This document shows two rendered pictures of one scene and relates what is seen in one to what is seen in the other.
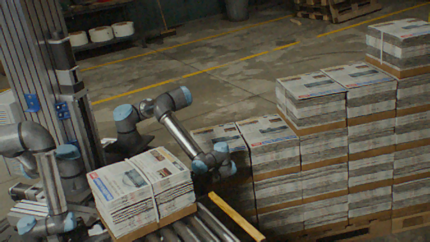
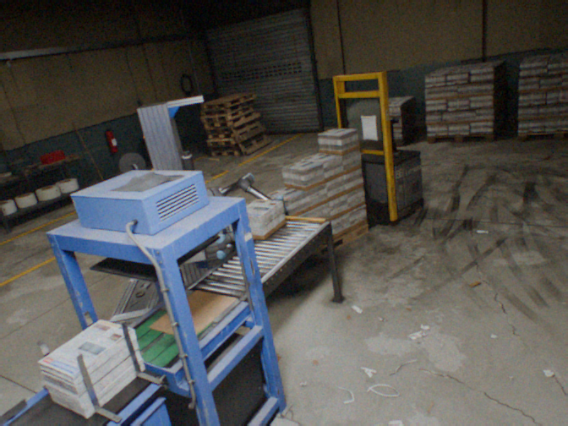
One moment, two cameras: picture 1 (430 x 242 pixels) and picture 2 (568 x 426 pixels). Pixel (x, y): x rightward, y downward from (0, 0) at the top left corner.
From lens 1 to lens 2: 264 cm
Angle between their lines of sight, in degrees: 24
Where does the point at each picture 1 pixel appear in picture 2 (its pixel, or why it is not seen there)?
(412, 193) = (357, 215)
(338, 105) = (320, 172)
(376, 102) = (335, 168)
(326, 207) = not seen: hidden behind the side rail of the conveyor
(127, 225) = (265, 228)
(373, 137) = (336, 187)
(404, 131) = (348, 182)
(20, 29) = (172, 152)
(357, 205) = (335, 226)
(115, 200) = (262, 215)
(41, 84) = not seen: hidden behind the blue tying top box
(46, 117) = not seen: hidden behind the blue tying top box
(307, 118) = (308, 181)
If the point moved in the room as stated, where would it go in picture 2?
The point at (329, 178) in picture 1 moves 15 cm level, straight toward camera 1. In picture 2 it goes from (322, 212) to (327, 216)
